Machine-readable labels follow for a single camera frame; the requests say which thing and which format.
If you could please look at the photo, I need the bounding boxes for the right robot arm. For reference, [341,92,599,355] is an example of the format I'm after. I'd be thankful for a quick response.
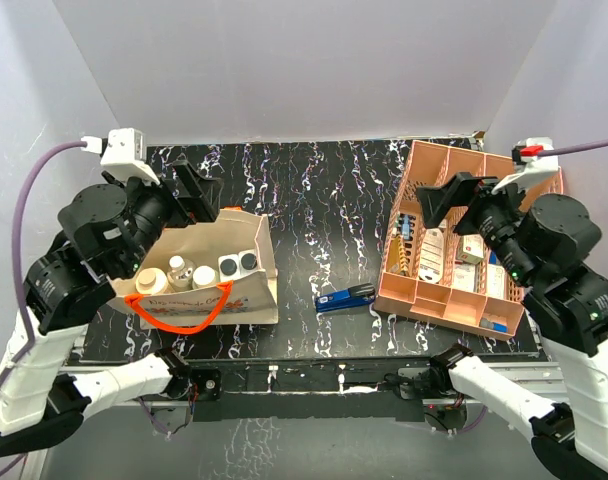
[417,173,608,479]

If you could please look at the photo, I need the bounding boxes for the green bottle white cap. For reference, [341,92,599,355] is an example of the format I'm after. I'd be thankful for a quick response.
[192,265,219,289]

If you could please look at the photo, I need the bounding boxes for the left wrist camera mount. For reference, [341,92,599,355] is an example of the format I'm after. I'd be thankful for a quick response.
[81,128,160,186]

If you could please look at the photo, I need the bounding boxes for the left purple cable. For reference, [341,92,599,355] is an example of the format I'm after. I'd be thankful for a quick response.
[0,140,89,411]

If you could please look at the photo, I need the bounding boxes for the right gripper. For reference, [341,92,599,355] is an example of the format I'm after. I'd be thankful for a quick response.
[414,170,536,284]

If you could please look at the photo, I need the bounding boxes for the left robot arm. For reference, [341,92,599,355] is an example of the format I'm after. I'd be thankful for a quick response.
[0,161,223,458]

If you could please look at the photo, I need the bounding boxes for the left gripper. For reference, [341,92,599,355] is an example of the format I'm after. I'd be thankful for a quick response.
[106,158,221,277]

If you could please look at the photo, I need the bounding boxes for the blue stapler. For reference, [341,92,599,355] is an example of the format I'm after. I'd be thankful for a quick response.
[314,283,375,313]

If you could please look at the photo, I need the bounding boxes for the pink desk organizer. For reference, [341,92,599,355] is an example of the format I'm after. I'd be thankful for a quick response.
[372,139,565,342]

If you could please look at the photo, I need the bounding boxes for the white medicine box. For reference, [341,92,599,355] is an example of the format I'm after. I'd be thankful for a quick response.
[418,228,445,284]

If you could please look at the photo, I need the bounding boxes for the purple cable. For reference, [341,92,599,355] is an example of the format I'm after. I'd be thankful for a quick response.
[551,138,608,157]
[0,140,89,411]

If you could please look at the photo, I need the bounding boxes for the white square bottle black cap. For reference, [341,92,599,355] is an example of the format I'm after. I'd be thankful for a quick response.
[218,254,239,279]

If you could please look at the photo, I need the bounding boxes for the orange bag handle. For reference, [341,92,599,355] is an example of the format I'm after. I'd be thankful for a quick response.
[124,279,235,335]

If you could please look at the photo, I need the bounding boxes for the clear bottle silver cap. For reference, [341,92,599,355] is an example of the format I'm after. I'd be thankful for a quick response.
[167,255,195,292]

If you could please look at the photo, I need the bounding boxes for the red white box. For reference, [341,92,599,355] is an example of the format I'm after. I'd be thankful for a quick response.
[456,234,485,265]

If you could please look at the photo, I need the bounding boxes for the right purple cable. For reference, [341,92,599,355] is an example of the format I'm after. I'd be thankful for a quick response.
[551,138,608,157]

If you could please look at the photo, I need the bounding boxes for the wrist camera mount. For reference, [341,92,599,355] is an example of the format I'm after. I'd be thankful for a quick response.
[492,137,560,195]
[81,128,160,186]

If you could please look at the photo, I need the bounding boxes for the metal base rail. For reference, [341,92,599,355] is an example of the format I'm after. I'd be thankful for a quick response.
[58,357,570,424]

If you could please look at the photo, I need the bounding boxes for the blue small bottle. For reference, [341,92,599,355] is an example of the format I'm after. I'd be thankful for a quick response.
[397,214,415,242]

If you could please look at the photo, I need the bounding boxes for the yellow spiral notebook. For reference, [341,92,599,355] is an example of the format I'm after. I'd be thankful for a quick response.
[386,235,409,277]

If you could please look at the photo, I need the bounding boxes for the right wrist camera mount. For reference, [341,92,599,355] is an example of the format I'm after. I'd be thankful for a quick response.
[492,137,560,195]

